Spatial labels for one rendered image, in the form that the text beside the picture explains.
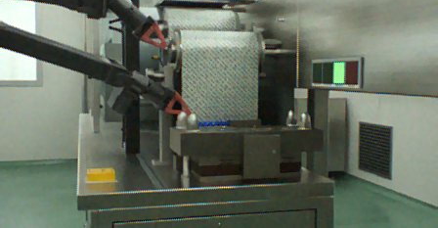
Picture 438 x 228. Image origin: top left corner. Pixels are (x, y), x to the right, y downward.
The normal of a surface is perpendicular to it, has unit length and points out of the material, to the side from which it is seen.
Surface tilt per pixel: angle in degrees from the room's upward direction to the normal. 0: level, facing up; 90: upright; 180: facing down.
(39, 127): 90
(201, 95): 90
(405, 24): 90
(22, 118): 90
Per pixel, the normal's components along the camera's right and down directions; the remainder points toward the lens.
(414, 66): -0.97, 0.00
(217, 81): 0.25, 0.05
